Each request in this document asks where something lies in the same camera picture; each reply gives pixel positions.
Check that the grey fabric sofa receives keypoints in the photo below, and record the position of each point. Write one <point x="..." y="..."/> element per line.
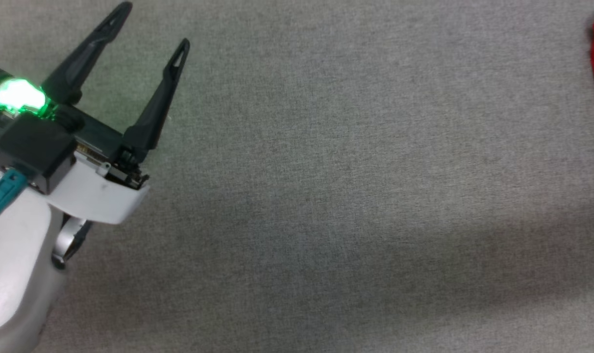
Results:
<point x="351" y="196"/>

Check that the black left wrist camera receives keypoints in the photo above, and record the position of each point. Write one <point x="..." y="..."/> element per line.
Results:
<point x="32" y="147"/>

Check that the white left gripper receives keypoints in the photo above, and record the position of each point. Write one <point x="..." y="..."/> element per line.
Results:
<point x="101" y="196"/>

